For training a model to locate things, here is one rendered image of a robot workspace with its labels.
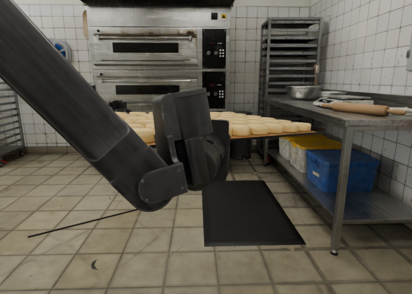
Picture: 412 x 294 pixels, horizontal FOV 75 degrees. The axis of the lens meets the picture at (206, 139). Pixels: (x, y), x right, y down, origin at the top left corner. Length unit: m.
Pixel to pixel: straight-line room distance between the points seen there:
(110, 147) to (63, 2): 4.31
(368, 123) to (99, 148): 1.61
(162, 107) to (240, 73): 3.81
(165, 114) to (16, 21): 0.16
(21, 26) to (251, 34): 3.96
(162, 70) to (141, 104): 0.43
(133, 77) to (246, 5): 2.00
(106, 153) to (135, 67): 2.85
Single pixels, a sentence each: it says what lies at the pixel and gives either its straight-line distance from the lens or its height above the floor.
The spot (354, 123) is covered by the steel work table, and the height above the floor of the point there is 0.86.
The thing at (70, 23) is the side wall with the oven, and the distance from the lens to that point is 4.48.
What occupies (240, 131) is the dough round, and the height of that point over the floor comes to 0.99.
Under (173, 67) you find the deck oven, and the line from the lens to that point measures 3.06.
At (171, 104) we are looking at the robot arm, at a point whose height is 1.07.
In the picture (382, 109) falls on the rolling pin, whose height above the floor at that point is 0.92.
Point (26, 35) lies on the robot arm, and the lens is 0.30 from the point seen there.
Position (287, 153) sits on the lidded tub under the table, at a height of 0.31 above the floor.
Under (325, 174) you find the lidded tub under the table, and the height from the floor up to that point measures 0.38.
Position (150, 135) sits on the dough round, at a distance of 0.47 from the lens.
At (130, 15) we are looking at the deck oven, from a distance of 3.19.
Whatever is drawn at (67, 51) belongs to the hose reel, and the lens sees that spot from 4.32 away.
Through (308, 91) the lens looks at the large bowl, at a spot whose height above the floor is 0.98.
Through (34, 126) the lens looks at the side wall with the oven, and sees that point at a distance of 4.79.
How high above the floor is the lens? 1.10
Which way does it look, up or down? 13 degrees down
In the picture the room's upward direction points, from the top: straight up
